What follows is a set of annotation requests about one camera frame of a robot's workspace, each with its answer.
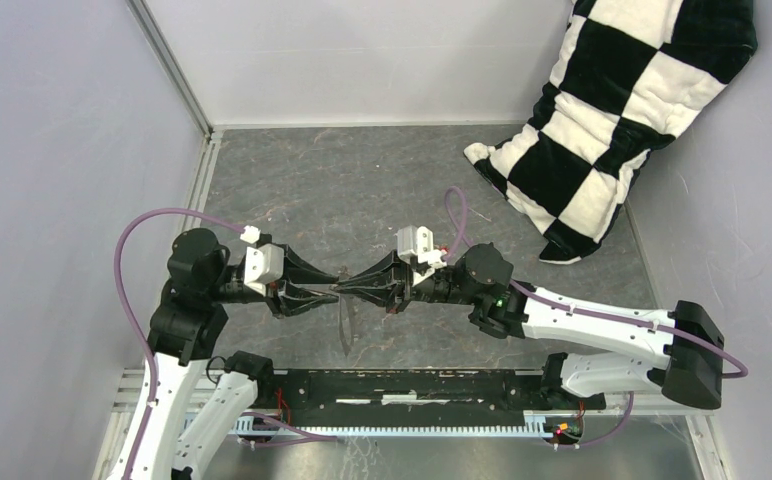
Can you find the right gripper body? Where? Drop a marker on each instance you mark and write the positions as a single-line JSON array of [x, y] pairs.
[[435, 287]]

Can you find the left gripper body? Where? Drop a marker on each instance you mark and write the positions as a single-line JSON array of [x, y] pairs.
[[239, 291]]

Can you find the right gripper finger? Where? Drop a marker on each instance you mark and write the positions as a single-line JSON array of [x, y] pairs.
[[382, 274], [382, 298]]

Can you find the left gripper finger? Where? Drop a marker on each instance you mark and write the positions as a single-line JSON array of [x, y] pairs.
[[293, 303], [299, 271]]

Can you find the large metal keyring plate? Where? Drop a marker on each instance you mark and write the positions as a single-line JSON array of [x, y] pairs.
[[345, 325]]

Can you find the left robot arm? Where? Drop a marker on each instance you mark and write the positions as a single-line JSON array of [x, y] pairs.
[[161, 443]]

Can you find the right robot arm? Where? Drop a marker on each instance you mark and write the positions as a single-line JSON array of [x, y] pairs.
[[678, 353]]

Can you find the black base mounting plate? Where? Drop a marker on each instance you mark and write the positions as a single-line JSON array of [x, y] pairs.
[[339, 415]]

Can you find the black and white checkered blanket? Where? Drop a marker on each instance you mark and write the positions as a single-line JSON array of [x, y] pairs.
[[631, 77]]

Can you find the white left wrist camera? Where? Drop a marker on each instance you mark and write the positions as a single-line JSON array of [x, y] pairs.
[[263, 265]]

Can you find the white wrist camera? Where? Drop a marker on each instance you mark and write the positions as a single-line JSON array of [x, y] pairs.
[[415, 246], [263, 265]]

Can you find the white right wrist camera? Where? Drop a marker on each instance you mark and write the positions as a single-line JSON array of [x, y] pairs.
[[415, 246]]

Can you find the aluminium frame rail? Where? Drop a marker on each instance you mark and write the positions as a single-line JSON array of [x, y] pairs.
[[514, 390]]

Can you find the white slotted cable duct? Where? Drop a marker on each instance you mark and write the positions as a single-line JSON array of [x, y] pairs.
[[532, 427]]

